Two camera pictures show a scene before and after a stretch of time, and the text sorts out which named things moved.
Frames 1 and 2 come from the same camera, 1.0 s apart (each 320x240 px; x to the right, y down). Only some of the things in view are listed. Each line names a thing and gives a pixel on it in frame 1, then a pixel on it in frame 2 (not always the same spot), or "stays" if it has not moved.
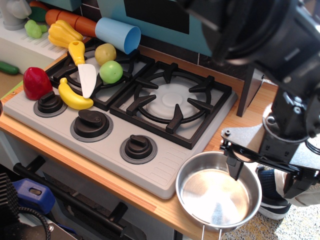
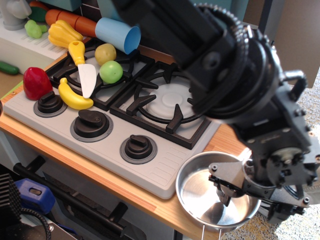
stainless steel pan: (210, 196) stays
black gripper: (260, 143) → (231, 178)
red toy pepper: (36, 82) stays
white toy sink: (17, 47) stays
